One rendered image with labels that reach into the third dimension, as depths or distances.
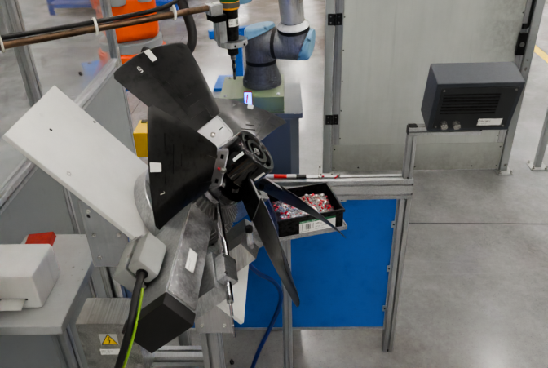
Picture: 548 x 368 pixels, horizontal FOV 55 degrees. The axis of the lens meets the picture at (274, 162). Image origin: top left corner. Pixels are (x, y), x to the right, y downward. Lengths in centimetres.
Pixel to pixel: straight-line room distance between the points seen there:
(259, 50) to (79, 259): 95
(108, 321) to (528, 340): 182
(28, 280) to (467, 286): 201
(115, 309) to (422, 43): 236
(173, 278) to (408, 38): 242
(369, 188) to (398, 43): 150
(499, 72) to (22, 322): 149
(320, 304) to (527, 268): 121
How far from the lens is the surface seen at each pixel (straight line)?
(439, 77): 166
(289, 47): 191
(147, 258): 106
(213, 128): 126
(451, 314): 260
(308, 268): 205
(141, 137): 173
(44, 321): 144
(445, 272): 281
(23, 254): 148
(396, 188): 185
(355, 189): 182
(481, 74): 171
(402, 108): 333
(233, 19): 120
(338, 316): 224
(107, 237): 133
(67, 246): 165
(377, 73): 321
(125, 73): 126
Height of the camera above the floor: 182
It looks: 30 degrees down
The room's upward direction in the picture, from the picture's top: 2 degrees counter-clockwise
